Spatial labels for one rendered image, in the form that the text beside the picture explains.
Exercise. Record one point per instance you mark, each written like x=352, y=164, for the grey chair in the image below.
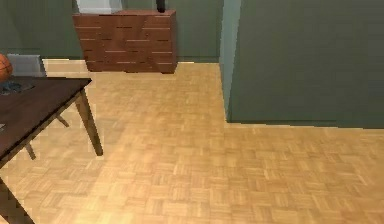
x=26, y=65

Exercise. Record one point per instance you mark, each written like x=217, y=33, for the pale grey box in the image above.
x=98, y=6

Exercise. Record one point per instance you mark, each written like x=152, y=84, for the black cylinder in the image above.
x=161, y=5

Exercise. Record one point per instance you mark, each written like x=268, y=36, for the reddish brown chest of drawers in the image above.
x=130, y=40

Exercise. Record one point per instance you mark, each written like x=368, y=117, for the orange basketball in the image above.
x=4, y=68

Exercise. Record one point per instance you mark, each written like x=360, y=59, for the dark brown wooden table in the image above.
x=36, y=100

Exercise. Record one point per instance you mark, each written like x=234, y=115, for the dark blue flat object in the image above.
x=13, y=87

